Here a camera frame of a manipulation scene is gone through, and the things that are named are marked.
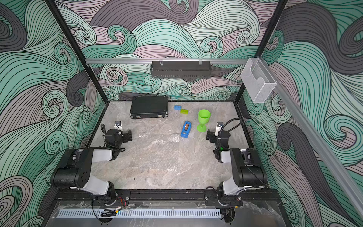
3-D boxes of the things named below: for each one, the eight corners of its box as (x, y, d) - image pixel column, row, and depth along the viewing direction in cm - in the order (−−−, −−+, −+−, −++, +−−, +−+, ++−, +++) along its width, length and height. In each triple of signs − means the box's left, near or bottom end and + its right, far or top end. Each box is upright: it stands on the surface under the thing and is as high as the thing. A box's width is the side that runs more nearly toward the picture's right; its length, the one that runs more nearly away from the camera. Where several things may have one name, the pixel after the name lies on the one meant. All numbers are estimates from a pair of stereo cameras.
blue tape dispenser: (180, 136, 100) (180, 132, 96) (184, 124, 107) (184, 120, 103) (187, 138, 99) (187, 134, 95) (191, 126, 106) (192, 122, 102)
